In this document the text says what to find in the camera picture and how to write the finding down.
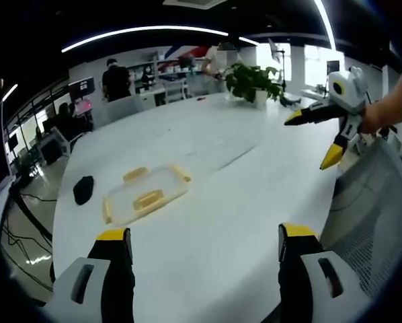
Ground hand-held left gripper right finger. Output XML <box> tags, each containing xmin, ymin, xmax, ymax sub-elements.
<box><xmin>277</xmin><ymin>222</ymin><xmax>374</xmax><ymax>323</ymax></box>

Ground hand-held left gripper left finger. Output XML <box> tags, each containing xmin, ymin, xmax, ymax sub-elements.
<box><xmin>44</xmin><ymin>227</ymin><xmax>136</xmax><ymax>323</ymax></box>

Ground clear container lid yellow clips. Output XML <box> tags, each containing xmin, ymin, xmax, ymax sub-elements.
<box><xmin>101</xmin><ymin>163</ymin><xmax>193</xmax><ymax>227</ymax></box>

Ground person's right hand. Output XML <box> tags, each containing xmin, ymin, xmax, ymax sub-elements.
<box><xmin>358</xmin><ymin>99</ymin><xmax>392</xmax><ymax>135</ymax></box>

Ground dark object on table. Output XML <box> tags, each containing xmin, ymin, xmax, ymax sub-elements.
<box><xmin>280</xmin><ymin>95</ymin><xmax>303</xmax><ymax>108</ymax></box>

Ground black light stand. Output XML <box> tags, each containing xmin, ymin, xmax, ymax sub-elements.
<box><xmin>268</xmin><ymin>37</ymin><xmax>288</xmax><ymax>92</ymax></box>

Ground green potted plant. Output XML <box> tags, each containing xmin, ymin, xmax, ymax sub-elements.
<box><xmin>222</xmin><ymin>62</ymin><xmax>284</xmax><ymax>110</ymax></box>

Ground grey mesh office chair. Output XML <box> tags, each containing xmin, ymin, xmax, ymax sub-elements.
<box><xmin>321</xmin><ymin>133</ymin><xmax>402</xmax><ymax>301</ymax></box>

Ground small black pouch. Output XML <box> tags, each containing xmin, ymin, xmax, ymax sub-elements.
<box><xmin>72</xmin><ymin>175</ymin><xmax>95</xmax><ymax>206</ymax></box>

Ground white slatted chair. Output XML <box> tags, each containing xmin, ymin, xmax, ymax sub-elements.
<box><xmin>165</xmin><ymin>78</ymin><xmax>191</xmax><ymax>102</ymax></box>

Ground white office chair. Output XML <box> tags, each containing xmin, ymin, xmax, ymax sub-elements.
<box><xmin>92</xmin><ymin>96</ymin><xmax>145</xmax><ymax>130</ymax></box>

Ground black floor cables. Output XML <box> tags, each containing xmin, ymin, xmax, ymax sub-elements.
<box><xmin>0</xmin><ymin>183</ymin><xmax>57</xmax><ymax>293</ymax></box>

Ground white frame chair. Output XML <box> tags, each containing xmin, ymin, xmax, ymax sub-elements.
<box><xmin>38</xmin><ymin>125</ymin><xmax>85</xmax><ymax>165</ymax></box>

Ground white wall shelves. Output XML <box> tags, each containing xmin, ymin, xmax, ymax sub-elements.
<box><xmin>126</xmin><ymin>52</ymin><xmax>209</xmax><ymax>92</ymax></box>

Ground dark wall monitor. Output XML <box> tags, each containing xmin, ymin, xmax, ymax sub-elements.
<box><xmin>67</xmin><ymin>76</ymin><xmax>96</xmax><ymax>102</ymax></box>

